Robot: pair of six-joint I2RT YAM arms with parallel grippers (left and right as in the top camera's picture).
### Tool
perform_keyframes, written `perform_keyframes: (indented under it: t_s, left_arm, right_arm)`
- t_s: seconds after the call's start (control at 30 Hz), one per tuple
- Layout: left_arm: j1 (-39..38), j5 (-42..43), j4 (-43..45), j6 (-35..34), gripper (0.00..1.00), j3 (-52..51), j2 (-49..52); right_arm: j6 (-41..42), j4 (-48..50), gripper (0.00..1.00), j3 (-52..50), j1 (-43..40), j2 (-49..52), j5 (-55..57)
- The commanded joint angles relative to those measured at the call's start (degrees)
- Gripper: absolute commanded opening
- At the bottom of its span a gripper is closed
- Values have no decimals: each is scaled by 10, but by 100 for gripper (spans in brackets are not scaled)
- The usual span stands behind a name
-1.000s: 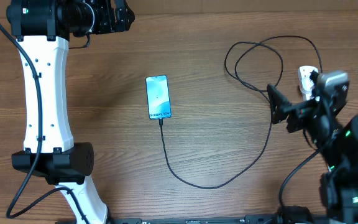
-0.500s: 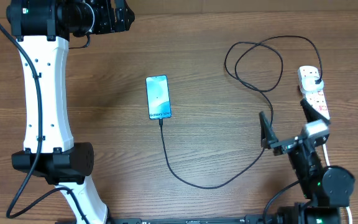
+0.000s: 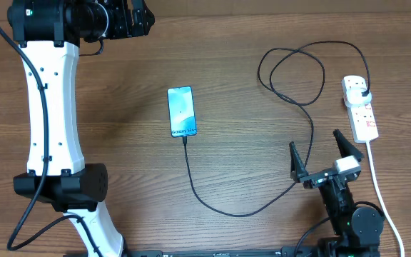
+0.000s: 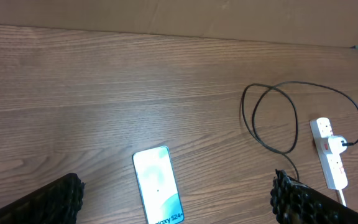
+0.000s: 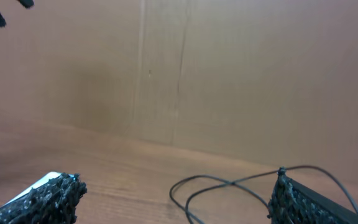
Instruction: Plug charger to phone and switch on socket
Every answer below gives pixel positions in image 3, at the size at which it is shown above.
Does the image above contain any white charger plug adapter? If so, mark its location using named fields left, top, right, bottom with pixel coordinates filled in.
left=344, top=88, right=372, bottom=108

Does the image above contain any blue Galaxy S24+ smartphone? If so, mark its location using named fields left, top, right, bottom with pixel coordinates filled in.
left=167, top=86, right=197, bottom=138

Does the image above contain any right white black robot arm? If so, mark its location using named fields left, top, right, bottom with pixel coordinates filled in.
left=280, top=129, right=385, bottom=257

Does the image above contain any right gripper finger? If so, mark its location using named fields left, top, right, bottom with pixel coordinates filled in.
left=333, top=129, right=364, bottom=161
left=289, top=141, right=308, bottom=181

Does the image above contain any white power strip cord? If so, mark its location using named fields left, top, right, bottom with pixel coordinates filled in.
left=365, top=141, right=406, bottom=257

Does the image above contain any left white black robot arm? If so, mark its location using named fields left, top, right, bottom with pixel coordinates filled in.
left=8, top=0, right=155, bottom=256

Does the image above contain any white power strip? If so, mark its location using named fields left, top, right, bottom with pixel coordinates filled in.
left=341, top=75, right=379, bottom=143

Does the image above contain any black USB charging cable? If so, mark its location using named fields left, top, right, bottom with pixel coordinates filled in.
left=181, top=40, right=372, bottom=218

